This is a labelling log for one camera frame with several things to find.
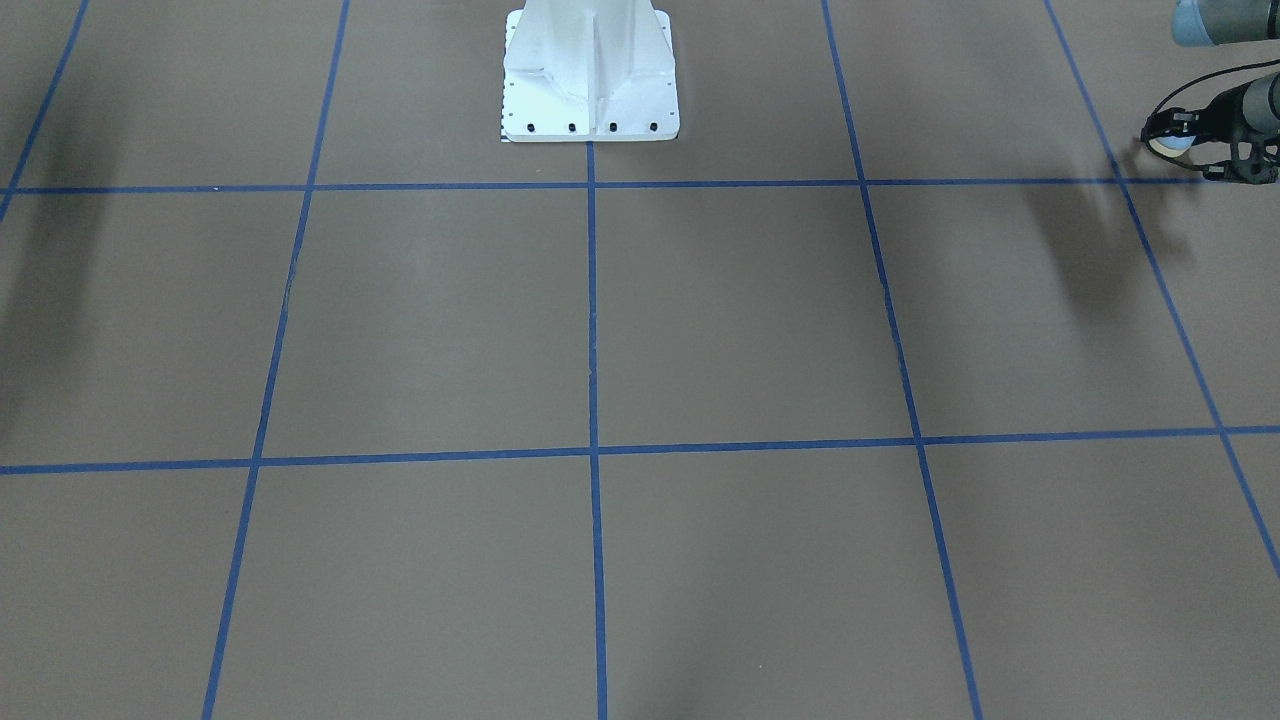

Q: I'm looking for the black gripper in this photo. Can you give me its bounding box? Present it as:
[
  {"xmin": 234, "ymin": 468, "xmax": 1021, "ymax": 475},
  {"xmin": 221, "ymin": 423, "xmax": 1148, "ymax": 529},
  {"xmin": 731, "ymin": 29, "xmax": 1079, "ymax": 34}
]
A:
[{"xmin": 1140, "ymin": 74, "xmax": 1279, "ymax": 184}]

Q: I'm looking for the blue service bell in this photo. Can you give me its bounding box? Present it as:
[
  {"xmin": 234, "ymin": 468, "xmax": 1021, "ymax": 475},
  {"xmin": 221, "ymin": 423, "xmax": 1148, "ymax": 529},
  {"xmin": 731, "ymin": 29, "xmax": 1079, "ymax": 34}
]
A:
[{"xmin": 1146, "ymin": 136, "xmax": 1196, "ymax": 158}]

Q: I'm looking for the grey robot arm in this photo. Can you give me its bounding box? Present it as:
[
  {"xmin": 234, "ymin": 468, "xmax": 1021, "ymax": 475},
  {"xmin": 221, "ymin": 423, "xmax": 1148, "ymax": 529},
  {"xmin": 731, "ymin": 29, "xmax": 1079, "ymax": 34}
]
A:
[{"xmin": 1139, "ymin": 1, "xmax": 1279, "ymax": 184}]

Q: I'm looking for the white metal mounting stand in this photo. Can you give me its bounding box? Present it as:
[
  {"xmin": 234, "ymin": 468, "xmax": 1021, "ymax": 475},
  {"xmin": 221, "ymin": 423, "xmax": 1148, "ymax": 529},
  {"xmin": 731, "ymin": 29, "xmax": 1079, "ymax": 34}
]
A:
[{"xmin": 500, "ymin": 1, "xmax": 681, "ymax": 143}]

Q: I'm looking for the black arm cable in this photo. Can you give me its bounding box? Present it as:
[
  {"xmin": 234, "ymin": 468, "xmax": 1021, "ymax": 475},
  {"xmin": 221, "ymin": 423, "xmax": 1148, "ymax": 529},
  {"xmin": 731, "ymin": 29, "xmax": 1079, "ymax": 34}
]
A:
[{"xmin": 1149, "ymin": 61, "xmax": 1280, "ymax": 120}]

